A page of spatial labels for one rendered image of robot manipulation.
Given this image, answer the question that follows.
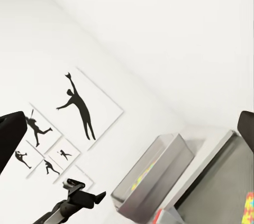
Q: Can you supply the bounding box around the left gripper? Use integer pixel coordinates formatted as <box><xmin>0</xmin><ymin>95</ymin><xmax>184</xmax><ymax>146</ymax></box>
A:
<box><xmin>65</xmin><ymin>184</ymin><xmax>106</xmax><ymax>214</ymax></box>

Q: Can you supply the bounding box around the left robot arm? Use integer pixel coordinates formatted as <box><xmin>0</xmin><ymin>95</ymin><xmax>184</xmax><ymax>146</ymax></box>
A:
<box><xmin>34</xmin><ymin>178</ymin><xmax>106</xmax><ymax>224</ymax></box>

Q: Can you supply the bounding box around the jigsaw puzzle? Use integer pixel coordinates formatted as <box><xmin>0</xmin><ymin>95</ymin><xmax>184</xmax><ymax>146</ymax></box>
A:
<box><xmin>242</xmin><ymin>192</ymin><xmax>254</xmax><ymax>224</ymax></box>

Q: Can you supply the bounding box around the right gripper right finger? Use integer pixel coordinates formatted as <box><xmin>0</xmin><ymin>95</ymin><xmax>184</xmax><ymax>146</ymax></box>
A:
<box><xmin>237</xmin><ymin>110</ymin><xmax>254</xmax><ymax>153</ymax></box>

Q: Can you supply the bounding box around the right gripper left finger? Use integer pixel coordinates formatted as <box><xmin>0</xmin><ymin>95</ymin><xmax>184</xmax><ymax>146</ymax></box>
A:
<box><xmin>0</xmin><ymin>110</ymin><xmax>28</xmax><ymax>174</ymax></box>

